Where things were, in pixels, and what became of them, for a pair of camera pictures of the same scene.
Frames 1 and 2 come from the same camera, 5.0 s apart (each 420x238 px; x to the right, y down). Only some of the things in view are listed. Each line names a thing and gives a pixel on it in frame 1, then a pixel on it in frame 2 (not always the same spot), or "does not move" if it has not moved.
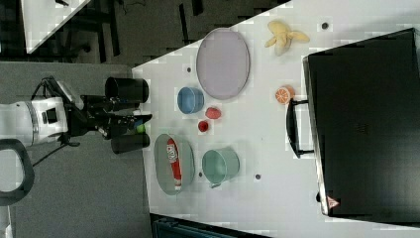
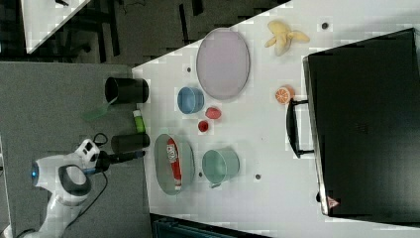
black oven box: x=364 y=113 does not move
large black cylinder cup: x=127 y=89 does not move
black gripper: x=102 y=113 to x=104 y=159
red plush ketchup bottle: x=175 y=165 does not move
